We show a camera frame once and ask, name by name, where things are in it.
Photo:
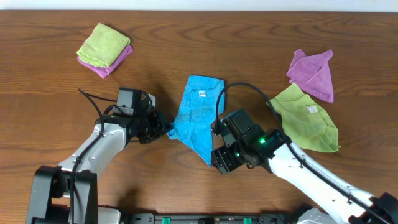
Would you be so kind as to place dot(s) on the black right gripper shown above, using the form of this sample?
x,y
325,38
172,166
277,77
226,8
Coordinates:
x,y
222,157

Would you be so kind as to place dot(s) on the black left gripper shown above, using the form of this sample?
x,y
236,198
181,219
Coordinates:
x,y
158,125

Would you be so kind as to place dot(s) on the blue microfiber cloth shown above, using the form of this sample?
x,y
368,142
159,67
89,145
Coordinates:
x,y
197,112

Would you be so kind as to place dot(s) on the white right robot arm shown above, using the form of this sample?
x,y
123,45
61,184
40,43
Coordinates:
x,y
278,155

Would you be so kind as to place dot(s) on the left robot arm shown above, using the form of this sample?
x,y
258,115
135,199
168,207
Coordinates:
x,y
68,192

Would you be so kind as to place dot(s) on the folded purple cloth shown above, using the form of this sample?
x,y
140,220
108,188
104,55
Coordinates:
x,y
107,69

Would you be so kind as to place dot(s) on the crumpled green cloth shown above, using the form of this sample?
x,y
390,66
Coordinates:
x,y
305,122

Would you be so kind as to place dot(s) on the folded green cloth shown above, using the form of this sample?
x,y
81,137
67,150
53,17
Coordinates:
x,y
101,34

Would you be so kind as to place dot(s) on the crumpled purple cloth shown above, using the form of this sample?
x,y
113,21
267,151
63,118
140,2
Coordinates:
x,y
312,74

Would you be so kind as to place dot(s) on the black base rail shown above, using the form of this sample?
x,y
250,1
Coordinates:
x,y
149,218

